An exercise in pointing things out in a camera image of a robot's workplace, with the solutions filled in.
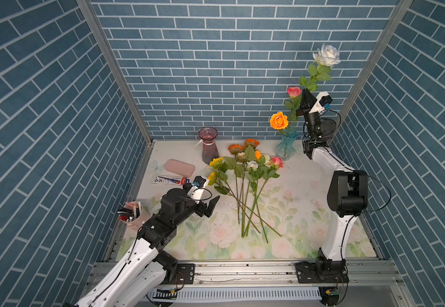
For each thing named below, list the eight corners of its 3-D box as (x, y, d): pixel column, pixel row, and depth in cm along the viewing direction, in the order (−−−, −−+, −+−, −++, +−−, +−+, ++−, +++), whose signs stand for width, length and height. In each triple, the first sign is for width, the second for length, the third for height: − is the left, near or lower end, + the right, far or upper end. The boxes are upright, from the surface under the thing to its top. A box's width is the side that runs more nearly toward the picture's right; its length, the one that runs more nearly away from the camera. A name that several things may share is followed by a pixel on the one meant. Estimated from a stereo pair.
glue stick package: (152, 183, 103) (150, 181, 101) (154, 176, 106) (153, 174, 104) (188, 186, 102) (187, 183, 100) (190, 179, 105) (189, 176, 103)
